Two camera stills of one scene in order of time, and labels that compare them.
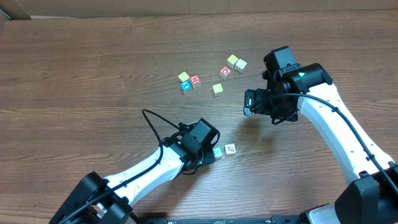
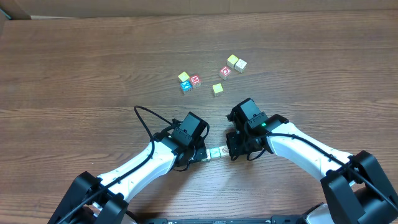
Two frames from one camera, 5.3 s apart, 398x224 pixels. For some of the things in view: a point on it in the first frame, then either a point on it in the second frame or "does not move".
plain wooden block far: x=240 y=65 does not move
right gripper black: x=250 y=101 → x=233 y=146
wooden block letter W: x=217 y=152 does not move
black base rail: x=273 y=219 does not move
